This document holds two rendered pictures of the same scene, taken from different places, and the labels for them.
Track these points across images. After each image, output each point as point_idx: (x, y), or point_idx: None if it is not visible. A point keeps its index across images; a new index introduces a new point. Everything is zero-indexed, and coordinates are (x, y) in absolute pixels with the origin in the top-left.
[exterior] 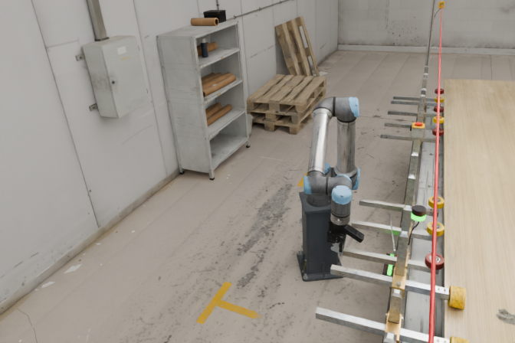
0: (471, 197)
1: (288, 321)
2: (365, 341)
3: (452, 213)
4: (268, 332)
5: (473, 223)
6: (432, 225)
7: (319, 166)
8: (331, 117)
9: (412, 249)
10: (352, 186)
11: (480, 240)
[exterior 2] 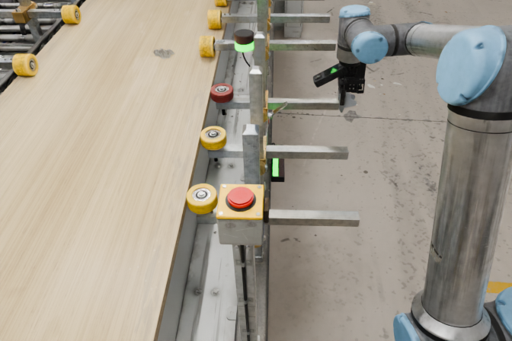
0: (124, 221)
1: (409, 288)
2: (298, 285)
3: (178, 168)
4: (423, 264)
5: (151, 151)
6: (217, 135)
7: (420, 27)
8: None
9: None
10: (351, 45)
11: (152, 125)
